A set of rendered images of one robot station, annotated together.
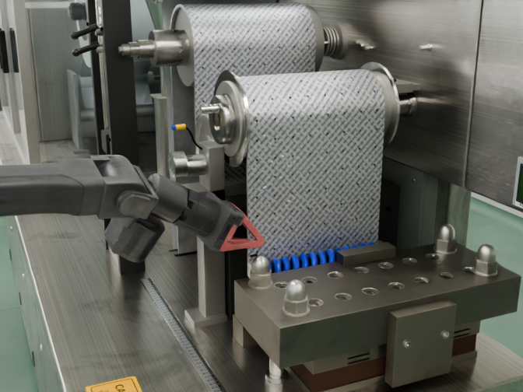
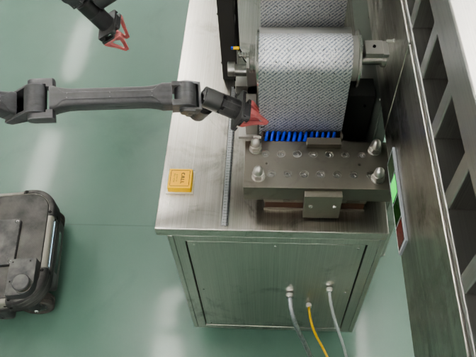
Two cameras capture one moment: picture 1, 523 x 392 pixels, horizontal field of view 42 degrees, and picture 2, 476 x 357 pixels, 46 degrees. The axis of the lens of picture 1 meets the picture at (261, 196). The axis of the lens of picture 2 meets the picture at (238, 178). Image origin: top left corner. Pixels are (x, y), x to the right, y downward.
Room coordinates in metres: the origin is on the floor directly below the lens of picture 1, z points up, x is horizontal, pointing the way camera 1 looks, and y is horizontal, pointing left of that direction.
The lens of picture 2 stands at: (0.05, -0.42, 2.26)
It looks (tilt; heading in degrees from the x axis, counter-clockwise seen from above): 55 degrees down; 30
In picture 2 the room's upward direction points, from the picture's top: 4 degrees counter-clockwise
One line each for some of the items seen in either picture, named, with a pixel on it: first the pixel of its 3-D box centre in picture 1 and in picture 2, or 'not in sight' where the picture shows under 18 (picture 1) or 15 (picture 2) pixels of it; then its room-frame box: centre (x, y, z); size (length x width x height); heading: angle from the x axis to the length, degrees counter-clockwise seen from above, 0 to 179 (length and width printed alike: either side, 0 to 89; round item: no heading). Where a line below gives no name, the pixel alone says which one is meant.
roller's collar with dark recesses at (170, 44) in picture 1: (168, 47); not in sight; (1.25, 0.17, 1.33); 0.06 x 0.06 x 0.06; 24
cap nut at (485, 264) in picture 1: (486, 257); (379, 173); (0.95, -0.34, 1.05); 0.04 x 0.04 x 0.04
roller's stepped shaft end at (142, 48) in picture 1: (135, 49); not in sight; (1.22, 0.22, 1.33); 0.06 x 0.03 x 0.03; 114
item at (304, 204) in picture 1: (316, 210); (301, 112); (1.02, -0.09, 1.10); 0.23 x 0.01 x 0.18; 114
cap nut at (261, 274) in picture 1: (260, 270); (255, 144); (0.91, 0.00, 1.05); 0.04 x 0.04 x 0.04
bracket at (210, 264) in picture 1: (202, 236); (246, 100); (1.04, 0.10, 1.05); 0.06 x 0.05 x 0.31; 114
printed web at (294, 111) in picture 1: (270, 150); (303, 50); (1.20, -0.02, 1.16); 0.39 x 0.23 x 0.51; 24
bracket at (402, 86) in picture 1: (396, 85); (376, 48); (1.15, -0.23, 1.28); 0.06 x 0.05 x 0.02; 114
